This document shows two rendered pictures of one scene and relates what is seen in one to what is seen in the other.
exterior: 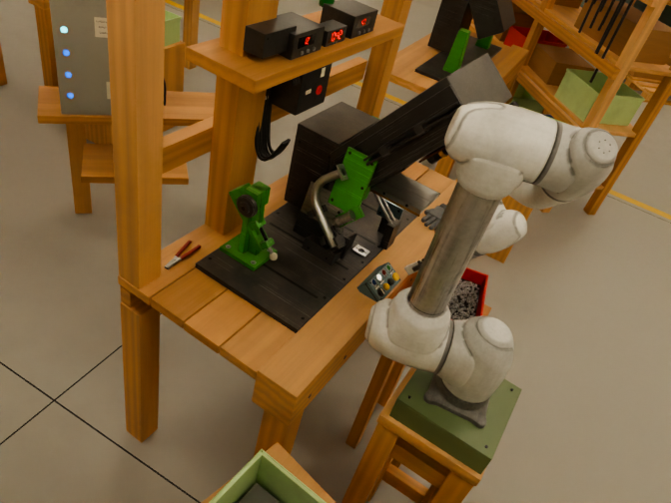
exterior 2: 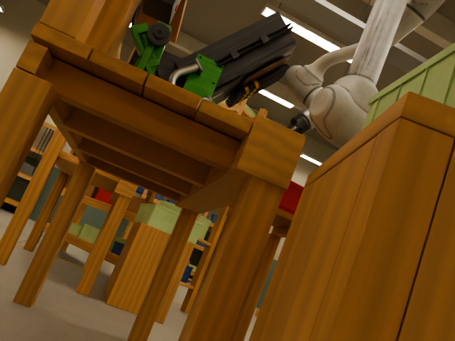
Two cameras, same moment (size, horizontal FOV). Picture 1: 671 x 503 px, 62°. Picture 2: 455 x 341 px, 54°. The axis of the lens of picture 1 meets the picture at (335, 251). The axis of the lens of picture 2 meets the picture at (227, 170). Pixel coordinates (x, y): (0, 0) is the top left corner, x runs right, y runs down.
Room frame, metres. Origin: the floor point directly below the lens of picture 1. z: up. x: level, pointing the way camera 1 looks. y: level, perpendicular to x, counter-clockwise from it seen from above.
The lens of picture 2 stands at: (0.09, 0.69, 0.51)
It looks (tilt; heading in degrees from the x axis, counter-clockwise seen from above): 12 degrees up; 329
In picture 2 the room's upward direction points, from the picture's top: 22 degrees clockwise
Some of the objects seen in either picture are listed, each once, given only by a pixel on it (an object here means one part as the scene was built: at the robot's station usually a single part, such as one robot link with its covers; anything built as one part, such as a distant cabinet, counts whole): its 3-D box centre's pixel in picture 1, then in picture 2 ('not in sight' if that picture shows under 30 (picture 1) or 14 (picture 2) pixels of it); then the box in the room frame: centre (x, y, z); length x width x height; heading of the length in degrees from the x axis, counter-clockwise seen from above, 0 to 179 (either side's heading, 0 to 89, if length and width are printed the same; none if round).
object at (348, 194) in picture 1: (356, 179); (201, 82); (1.66, 0.00, 1.17); 0.13 x 0.12 x 0.20; 157
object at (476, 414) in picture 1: (464, 380); not in sight; (1.10, -0.46, 0.96); 0.22 x 0.18 x 0.06; 167
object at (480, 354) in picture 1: (477, 353); not in sight; (1.08, -0.44, 1.10); 0.18 x 0.16 x 0.22; 87
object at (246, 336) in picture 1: (315, 304); (111, 247); (1.76, 0.02, 0.44); 1.49 x 0.70 x 0.88; 157
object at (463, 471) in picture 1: (447, 411); not in sight; (1.08, -0.45, 0.83); 0.32 x 0.32 x 0.04; 68
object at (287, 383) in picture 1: (393, 272); (215, 184); (1.65, -0.23, 0.82); 1.50 x 0.14 x 0.15; 157
